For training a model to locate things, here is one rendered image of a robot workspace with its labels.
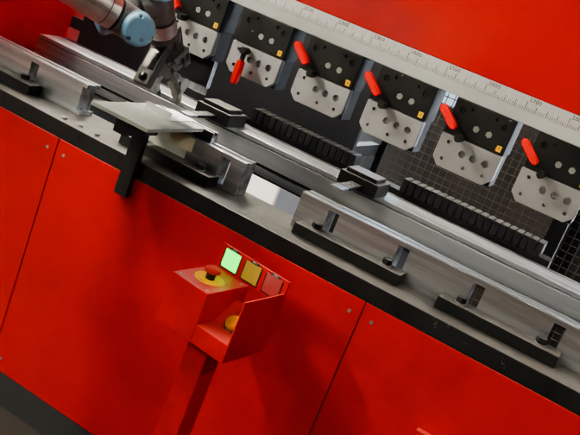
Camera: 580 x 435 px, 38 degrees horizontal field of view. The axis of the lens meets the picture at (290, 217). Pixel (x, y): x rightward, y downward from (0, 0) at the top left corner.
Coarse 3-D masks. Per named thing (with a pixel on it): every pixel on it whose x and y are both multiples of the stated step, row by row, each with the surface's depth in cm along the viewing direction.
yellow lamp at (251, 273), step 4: (248, 264) 193; (252, 264) 192; (244, 268) 193; (248, 268) 193; (252, 268) 192; (256, 268) 191; (260, 268) 191; (244, 272) 193; (248, 272) 193; (252, 272) 192; (256, 272) 191; (260, 272) 191; (244, 276) 193; (248, 276) 193; (252, 276) 192; (256, 276) 192; (248, 280) 193; (252, 280) 192; (256, 280) 192; (252, 284) 192
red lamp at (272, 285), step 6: (270, 276) 190; (264, 282) 190; (270, 282) 190; (276, 282) 189; (282, 282) 188; (264, 288) 191; (270, 288) 190; (276, 288) 189; (270, 294) 190; (276, 294) 189
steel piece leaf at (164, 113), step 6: (150, 108) 222; (156, 108) 221; (156, 114) 221; (162, 114) 220; (168, 114) 219; (174, 114) 229; (168, 120) 220; (174, 120) 222; (180, 120) 224; (186, 120) 227
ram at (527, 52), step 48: (240, 0) 215; (336, 0) 205; (384, 0) 200; (432, 0) 195; (480, 0) 190; (528, 0) 186; (576, 0) 182; (432, 48) 196; (480, 48) 191; (528, 48) 187; (576, 48) 183; (480, 96) 192; (576, 96) 184; (576, 144) 185
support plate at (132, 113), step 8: (96, 104) 208; (104, 104) 210; (112, 104) 213; (120, 104) 216; (128, 104) 219; (136, 104) 223; (144, 104) 227; (112, 112) 206; (120, 112) 208; (128, 112) 211; (136, 112) 215; (144, 112) 218; (152, 112) 221; (128, 120) 205; (136, 120) 207; (144, 120) 210; (152, 120) 213; (160, 120) 216; (144, 128) 203; (152, 128) 205; (160, 128) 208; (168, 128) 212; (176, 128) 215; (184, 128) 218; (192, 128) 222; (200, 128) 225
